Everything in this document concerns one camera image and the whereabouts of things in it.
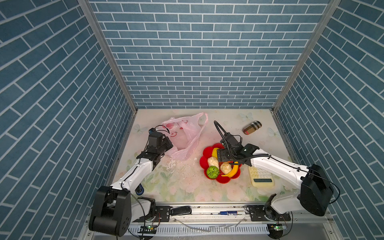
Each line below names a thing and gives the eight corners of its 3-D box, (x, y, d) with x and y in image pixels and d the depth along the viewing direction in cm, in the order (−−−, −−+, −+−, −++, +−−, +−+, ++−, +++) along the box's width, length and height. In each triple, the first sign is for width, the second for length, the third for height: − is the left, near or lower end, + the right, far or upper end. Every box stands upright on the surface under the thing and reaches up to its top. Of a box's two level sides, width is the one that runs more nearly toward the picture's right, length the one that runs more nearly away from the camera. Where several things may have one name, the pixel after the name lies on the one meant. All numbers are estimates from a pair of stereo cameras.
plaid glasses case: (246, 136, 108) (247, 133, 105) (240, 130, 111) (241, 127, 108) (261, 127, 113) (263, 124, 110) (255, 122, 116) (257, 119, 113)
